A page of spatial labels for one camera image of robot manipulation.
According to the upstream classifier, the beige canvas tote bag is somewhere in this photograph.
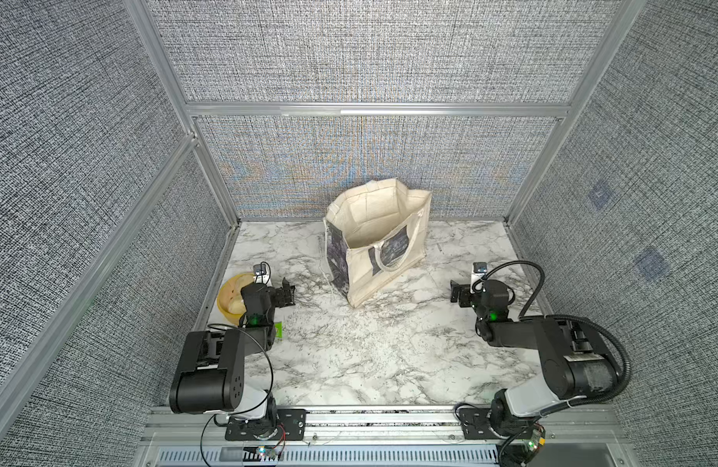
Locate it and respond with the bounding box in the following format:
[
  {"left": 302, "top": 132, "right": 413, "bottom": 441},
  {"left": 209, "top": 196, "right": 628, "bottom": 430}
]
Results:
[{"left": 324, "top": 178, "right": 432, "bottom": 307}]

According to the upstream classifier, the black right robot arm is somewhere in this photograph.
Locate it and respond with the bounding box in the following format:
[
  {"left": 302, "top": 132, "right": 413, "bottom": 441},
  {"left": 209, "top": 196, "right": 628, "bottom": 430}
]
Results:
[{"left": 450, "top": 279, "right": 631, "bottom": 439}]

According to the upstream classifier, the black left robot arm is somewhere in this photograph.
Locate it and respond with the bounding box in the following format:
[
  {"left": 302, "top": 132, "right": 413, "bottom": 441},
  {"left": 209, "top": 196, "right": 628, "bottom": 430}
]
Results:
[{"left": 169, "top": 274, "right": 296, "bottom": 429}]

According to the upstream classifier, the yellow tape roll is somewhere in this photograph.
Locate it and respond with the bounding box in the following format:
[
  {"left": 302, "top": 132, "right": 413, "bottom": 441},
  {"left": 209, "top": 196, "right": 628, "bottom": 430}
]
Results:
[{"left": 216, "top": 272, "right": 255, "bottom": 325}]

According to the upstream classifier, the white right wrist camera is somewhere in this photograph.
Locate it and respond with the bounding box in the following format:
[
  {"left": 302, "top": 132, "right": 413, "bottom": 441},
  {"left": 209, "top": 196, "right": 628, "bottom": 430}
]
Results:
[{"left": 471, "top": 262, "right": 488, "bottom": 289}]

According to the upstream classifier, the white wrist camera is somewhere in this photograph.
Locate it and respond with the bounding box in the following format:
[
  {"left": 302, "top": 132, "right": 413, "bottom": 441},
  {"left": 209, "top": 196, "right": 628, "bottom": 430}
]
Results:
[
  {"left": 253, "top": 262, "right": 271, "bottom": 285},
  {"left": 471, "top": 262, "right": 488, "bottom": 289}
]

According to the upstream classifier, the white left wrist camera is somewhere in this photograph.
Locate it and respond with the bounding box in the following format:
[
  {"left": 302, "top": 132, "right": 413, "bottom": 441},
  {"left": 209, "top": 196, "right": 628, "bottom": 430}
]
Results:
[{"left": 253, "top": 262, "right": 271, "bottom": 285}]

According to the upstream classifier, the black corrugated cable hose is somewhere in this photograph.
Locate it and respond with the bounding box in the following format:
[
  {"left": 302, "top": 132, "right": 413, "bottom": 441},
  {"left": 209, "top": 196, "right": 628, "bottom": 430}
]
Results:
[{"left": 480, "top": 259, "right": 633, "bottom": 410}]

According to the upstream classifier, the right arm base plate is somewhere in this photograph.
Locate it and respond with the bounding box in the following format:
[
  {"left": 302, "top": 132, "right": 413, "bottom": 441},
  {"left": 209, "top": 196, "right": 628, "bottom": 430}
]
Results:
[{"left": 452, "top": 403, "right": 543, "bottom": 441}]

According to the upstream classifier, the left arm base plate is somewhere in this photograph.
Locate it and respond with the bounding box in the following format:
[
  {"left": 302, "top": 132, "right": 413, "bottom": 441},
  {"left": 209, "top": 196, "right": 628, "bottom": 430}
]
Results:
[{"left": 225, "top": 409, "right": 308, "bottom": 444}]

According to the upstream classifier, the aluminium front rail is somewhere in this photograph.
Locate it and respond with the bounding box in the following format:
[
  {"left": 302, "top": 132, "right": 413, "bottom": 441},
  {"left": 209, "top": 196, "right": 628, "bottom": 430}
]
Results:
[{"left": 131, "top": 405, "right": 640, "bottom": 466}]

